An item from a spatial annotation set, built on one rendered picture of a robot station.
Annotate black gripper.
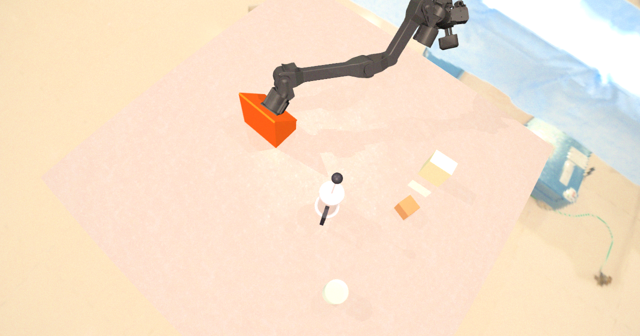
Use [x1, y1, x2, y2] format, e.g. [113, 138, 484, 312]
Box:
[435, 0, 459, 50]

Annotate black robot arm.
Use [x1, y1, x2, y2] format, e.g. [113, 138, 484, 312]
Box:
[260, 0, 470, 116]

